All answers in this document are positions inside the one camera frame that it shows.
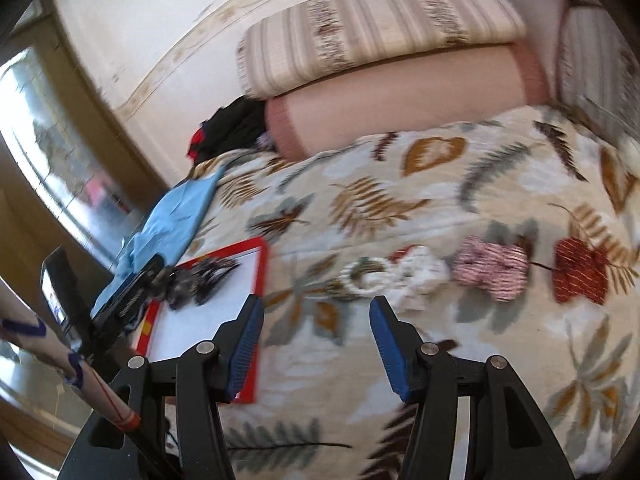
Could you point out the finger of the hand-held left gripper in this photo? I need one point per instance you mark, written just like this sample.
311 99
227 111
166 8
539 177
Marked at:
132 295

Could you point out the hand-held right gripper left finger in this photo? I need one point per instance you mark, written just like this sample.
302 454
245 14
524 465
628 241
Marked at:
245 345

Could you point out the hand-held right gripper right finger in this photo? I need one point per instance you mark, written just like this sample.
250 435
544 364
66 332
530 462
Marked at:
395 355

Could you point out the grey organza scrunchie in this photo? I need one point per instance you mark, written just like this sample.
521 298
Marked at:
181 286

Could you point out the red-framed white tray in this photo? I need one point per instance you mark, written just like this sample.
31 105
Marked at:
200 322

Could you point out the black rhinestone hair claw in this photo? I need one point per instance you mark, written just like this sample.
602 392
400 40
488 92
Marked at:
216 271

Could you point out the white scrunchie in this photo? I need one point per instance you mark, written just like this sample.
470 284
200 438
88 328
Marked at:
425 270

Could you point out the pink plaid scrunchie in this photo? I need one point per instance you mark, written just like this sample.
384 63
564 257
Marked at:
492 265

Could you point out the red dotted scrunchie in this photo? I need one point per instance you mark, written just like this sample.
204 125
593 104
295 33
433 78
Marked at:
580 270

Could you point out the light blue cloth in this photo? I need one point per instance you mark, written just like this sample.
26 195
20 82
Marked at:
170 220

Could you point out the patterned glass door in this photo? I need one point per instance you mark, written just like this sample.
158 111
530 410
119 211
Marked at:
60 150

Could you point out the leaf-print blanket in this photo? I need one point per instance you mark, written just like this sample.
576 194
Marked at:
360 200

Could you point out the red cloth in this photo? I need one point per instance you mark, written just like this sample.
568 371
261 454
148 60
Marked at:
197 141

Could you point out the black cloth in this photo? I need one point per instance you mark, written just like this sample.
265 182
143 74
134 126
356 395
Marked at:
235 125

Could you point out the grey lilac fabric piece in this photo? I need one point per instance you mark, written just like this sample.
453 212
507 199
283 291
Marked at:
265 141

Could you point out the pink bolster pillow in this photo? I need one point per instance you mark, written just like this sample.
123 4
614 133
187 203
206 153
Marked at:
400 100

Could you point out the long striped floral pillow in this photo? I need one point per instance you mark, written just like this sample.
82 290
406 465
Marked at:
380 25

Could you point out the small striped pillow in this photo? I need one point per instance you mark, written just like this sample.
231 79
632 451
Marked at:
595 60

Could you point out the wooden door frame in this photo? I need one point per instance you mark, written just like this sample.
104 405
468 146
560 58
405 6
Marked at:
115 125

